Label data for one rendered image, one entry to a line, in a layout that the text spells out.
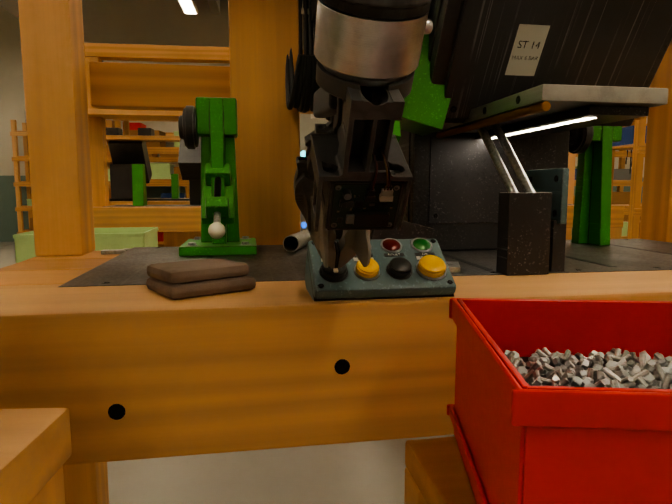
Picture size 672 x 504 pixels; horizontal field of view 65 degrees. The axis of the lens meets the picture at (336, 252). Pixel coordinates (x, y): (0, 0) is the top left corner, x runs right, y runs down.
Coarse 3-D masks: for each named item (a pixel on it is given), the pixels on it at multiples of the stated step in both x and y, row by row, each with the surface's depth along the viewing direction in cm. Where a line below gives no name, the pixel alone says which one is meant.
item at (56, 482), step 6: (60, 468) 40; (54, 474) 39; (60, 474) 40; (54, 480) 39; (60, 480) 40; (48, 486) 38; (54, 486) 39; (60, 486) 40; (42, 492) 37; (48, 492) 38; (54, 492) 39; (60, 492) 39; (36, 498) 36; (42, 498) 37; (48, 498) 38; (54, 498) 39; (60, 498) 39
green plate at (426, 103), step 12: (420, 60) 76; (420, 72) 76; (420, 84) 76; (432, 84) 76; (408, 96) 76; (420, 96) 76; (432, 96) 77; (444, 96) 77; (408, 108) 76; (420, 108) 77; (432, 108) 77; (444, 108) 77; (396, 120) 75; (408, 120) 77; (420, 120) 77; (432, 120) 77; (444, 120) 77; (420, 132) 84; (432, 132) 81
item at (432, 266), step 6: (426, 258) 56; (432, 258) 56; (438, 258) 56; (420, 264) 56; (426, 264) 55; (432, 264) 56; (438, 264) 56; (444, 264) 56; (420, 270) 56; (426, 270) 55; (432, 270) 55; (438, 270) 55; (444, 270) 56; (432, 276) 55; (438, 276) 55
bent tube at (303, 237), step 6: (294, 234) 97; (300, 234) 99; (306, 234) 102; (288, 240) 98; (294, 240) 103; (300, 240) 96; (306, 240) 101; (288, 246) 98; (294, 246) 101; (300, 246) 96
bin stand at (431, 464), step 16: (416, 448) 44; (432, 448) 44; (448, 448) 44; (416, 464) 42; (432, 464) 41; (448, 464) 41; (416, 480) 42; (432, 480) 39; (448, 480) 39; (464, 480) 39; (416, 496) 42; (432, 496) 39; (448, 496) 37; (464, 496) 37
